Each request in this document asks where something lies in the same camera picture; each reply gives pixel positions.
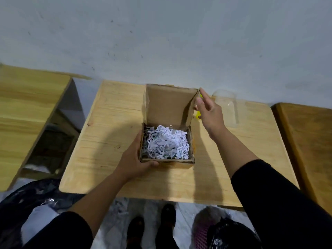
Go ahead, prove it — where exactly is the person's right black shoe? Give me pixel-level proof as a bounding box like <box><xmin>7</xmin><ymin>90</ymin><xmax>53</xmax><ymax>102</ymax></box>
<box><xmin>155</xmin><ymin>203</ymin><xmax>180</xmax><ymax>249</ymax></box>

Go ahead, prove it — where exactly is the white shredded paper filling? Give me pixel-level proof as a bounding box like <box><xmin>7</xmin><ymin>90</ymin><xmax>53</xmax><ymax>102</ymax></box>
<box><xmin>143</xmin><ymin>124</ymin><xmax>190</xmax><ymax>160</ymax></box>

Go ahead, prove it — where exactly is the person's right forearm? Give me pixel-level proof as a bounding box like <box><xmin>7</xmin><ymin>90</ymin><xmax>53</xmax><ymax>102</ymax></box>
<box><xmin>211</xmin><ymin>127</ymin><xmax>332</xmax><ymax>249</ymax></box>

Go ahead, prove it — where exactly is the person's right hand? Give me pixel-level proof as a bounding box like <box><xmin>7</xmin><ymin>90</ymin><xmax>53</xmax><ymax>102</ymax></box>
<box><xmin>195</xmin><ymin>87</ymin><xmax>227</xmax><ymax>140</ymax></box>

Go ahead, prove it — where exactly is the small yellow object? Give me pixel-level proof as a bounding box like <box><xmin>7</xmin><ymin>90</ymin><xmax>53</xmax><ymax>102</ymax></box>
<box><xmin>195</xmin><ymin>94</ymin><xmax>202</xmax><ymax>120</ymax></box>

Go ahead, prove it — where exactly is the brown cardboard box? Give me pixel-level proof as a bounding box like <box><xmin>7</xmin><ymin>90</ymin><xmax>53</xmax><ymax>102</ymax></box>
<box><xmin>140</xmin><ymin>84</ymin><xmax>200</xmax><ymax>164</ymax></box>

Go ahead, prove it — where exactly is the small black plastic bag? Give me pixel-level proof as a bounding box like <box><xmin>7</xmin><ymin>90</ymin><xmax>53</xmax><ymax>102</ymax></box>
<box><xmin>207</xmin><ymin>217</ymin><xmax>263</xmax><ymax>249</ymax></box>

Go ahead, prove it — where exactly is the dark-edged wooden side table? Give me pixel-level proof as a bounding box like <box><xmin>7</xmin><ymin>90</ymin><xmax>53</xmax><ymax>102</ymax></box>
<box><xmin>270</xmin><ymin>102</ymin><xmax>332</xmax><ymax>215</ymax></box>

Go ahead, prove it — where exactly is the pink and white foam net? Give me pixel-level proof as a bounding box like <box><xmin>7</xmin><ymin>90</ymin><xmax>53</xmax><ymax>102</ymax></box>
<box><xmin>191</xmin><ymin>206</ymin><xmax>232</xmax><ymax>249</ymax></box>

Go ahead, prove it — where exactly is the person's left hand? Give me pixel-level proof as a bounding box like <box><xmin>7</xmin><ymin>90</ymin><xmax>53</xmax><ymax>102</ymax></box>
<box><xmin>114</xmin><ymin>131</ymin><xmax>159</xmax><ymax>182</ymax></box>

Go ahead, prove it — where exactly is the person's black shoe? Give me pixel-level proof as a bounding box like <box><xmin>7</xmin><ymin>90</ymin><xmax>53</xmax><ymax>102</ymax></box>
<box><xmin>126</xmin><ymin>216</ymin><xmax>145</xmax><ymax>249</ymax></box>
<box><xmin>155</xmin><ymin>203</ymin><xmax>180</xmax><ymax>249</ymax></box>

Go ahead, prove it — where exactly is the large black plastic bag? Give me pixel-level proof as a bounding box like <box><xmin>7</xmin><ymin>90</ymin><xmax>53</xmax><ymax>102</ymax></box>
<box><xmin>0</xmin><ymin>178</ymin><xmax>86</xmax><ymax>249</ymax></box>

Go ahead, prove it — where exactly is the person's left forearm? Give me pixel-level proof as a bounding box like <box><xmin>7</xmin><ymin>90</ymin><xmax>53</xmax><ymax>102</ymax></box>
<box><xmin>24</xmin><ymin>168</ymin><xmax>130</xmax><ymax>249</ymax></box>

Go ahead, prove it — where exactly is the light wooden side table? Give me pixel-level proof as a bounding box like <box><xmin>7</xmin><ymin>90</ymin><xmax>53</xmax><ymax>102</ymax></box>
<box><xmin>0</xmin><ymin>64</ymin><xmax>92</xmax><ymax>192</ymax></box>

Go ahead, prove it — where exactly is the clear plastic cup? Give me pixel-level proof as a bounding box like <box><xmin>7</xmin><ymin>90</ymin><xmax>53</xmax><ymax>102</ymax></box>
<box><xmin>212</xmin><ymin>89</ymin><xmax>239</xmax><ymax>128</ymax></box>

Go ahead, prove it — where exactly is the person's left black shoe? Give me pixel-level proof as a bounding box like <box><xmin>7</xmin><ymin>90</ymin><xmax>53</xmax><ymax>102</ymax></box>
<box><xmin>126</xmin><ymin>216</ymin><xmax>145</xmax><ymax>249</ymax></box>

